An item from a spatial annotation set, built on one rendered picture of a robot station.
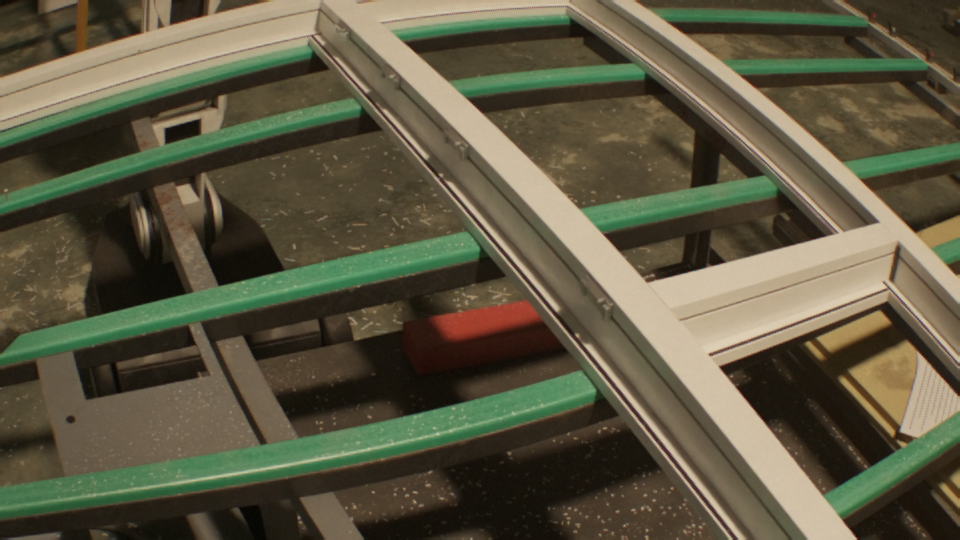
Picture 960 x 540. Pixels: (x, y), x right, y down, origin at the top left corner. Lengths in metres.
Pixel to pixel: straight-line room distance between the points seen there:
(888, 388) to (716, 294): 0.54
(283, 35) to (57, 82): 0.40
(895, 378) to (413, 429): 0.80
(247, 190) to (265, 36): 1.42
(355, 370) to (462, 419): 0.51
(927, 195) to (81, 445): 3.11
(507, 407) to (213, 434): 0.26
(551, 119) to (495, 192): 2.24
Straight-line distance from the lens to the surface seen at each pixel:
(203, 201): 2.39
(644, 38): 1.77
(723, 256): 1.82
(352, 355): 1.60
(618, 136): 3.48
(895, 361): 1.66
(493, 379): 1.57
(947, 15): 2.88
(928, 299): 1.30
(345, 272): 1.25
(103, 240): 2.70
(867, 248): 1.29
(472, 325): 1.59
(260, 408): 1.14
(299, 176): 3.20
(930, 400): 1.60
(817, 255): 1.24
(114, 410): 1.10
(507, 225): 1.28
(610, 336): 1.12
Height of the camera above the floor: 1.55
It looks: 33 degrees down
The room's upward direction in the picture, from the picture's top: 3 degrees clockwise
